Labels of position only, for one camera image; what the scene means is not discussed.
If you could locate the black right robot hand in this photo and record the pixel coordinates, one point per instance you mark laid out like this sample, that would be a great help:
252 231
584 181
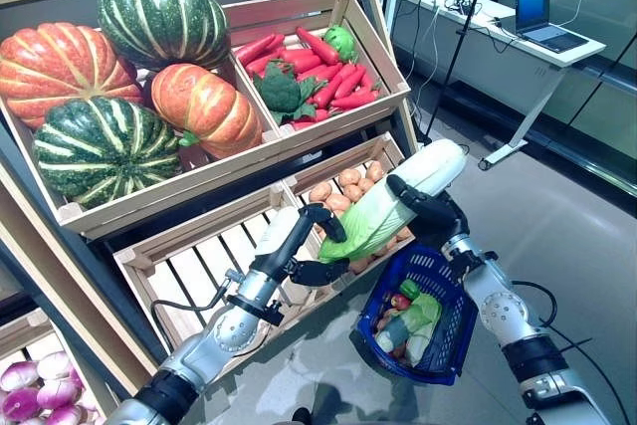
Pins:
438 221

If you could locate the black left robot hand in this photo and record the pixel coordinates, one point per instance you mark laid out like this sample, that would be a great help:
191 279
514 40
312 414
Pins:
291 246

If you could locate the green white napa cabbage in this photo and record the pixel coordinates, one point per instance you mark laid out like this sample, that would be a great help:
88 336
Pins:
417 345
393 333
378 211

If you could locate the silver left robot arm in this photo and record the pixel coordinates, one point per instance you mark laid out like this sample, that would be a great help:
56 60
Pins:
234 330

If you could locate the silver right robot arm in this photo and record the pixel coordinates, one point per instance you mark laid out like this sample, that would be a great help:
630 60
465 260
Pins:
502 310

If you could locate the small brown basket potato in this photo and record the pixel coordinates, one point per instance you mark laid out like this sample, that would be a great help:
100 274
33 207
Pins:
385 315

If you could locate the blue plastic shopping basket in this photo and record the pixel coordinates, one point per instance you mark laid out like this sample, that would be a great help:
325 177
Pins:
448 340

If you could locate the green bell pepper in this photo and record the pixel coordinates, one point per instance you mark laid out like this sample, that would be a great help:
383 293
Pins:
409 288

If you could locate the red apple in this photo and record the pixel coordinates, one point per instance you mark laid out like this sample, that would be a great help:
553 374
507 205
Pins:
400 300

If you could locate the wooden slatted cabbage crate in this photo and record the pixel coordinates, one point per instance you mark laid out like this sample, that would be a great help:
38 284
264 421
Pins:
199 231

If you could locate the wooden crate of potatoes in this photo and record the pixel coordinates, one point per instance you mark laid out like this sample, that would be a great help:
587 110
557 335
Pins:
343 153

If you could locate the wooden crate of pumpkins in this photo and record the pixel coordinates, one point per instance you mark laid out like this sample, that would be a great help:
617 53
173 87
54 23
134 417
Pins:
164 193

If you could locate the wooden pepper crate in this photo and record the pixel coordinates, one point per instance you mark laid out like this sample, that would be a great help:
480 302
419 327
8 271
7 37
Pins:
343 119

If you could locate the red carrot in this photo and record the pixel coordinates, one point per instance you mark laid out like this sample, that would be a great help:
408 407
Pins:
303 59
328 91
264 64
354 100
351 81
318 71
256 49
318 44

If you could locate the dark green broccoli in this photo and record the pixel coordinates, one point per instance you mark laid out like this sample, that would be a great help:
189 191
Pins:
281 91

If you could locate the elongated orange pumpkin green stem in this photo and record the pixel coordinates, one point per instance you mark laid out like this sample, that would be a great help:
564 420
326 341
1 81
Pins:
209 109

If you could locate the black tripod pole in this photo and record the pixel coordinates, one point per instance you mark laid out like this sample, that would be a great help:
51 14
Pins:
462 37

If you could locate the light green lettuce head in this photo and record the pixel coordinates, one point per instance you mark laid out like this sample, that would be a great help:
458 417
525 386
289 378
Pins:
341 42

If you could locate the green striped pumpkin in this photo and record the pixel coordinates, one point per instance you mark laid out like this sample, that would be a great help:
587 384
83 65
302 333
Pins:
159 22
104 151

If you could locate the white office desk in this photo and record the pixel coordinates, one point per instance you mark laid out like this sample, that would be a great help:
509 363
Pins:
490 14

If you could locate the purple white turnip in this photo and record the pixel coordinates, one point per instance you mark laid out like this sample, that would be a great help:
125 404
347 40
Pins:
57 391
20 402
54 364
17 375
64 415

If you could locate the round orange ribbed pumpkin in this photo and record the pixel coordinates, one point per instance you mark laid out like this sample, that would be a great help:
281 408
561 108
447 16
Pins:
60 71

